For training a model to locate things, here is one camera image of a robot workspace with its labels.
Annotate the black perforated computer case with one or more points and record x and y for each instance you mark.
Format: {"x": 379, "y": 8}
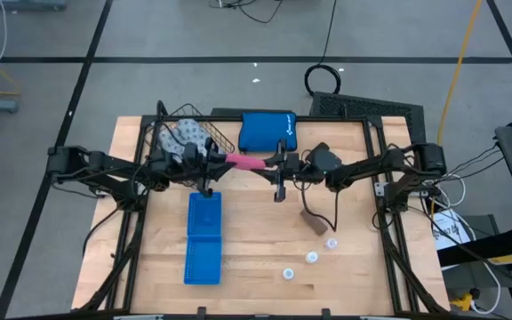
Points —
{"x": 362, "y": 106}

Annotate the black metal table frame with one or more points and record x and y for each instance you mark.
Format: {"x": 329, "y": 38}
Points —
{"x": 327, "y": 119}

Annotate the blue zippered pouch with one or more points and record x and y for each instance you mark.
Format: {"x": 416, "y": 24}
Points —
{"x": 265, "y": 131}

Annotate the pink bandage roll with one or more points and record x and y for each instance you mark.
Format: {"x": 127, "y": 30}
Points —
{"x": 247, "y": 162}

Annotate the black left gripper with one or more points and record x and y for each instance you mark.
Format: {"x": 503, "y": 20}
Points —
{"x": 205, "y": 166}

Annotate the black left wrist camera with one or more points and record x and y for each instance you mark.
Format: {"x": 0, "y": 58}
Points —
{"x": 167, "y": 162}

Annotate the small clear plastic cup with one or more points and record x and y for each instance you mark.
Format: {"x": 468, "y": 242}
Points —
{"x": 288, "y": 274}
{"x": 311, "y": 257}
{"x": 331, "y": 243}

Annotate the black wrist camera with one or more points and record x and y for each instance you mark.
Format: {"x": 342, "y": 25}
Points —
{"x": 167, "y": 162}
{"x": 325, "y": 159}

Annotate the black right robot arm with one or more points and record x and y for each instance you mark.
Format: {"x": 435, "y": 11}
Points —
{"x": 371, "y": 171}

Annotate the white printed paper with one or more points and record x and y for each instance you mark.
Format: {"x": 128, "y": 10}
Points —
{"x": 449, "y": 231}

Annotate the blue plastic basket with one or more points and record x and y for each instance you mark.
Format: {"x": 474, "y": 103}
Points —
{"x": 202, "y": 262}
{"x": 205, "y": 213}

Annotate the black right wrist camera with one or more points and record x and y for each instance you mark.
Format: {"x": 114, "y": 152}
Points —
{"x": 325, "y": 159}

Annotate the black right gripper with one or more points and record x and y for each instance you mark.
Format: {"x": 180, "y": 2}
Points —
{"x": 293, "y": 166}

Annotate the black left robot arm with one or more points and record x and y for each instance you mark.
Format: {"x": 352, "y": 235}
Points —
{"x": 105, "y": 166}

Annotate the yellow power plug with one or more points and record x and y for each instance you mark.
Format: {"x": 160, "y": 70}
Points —
{"x": 462, "y": 302}

